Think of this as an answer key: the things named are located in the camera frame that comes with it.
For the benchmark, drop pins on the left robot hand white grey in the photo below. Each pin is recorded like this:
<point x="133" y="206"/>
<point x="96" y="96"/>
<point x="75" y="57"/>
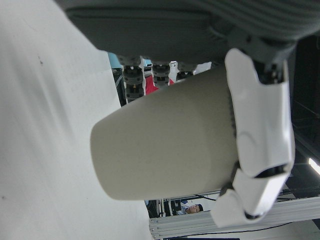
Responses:
<point x="175" y="25"/>

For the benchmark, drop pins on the beige paper cup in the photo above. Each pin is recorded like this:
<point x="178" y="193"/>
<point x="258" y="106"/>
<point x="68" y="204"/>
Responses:
<point x="162" y="150"/>

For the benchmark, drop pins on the person lying face visible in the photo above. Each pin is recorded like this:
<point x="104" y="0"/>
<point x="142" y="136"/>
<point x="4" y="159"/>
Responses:
<point x="192" y="208"/>

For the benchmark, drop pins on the ceiling light strip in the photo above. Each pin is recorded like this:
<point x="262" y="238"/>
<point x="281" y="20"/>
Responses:
<point x="313" y="165"/>

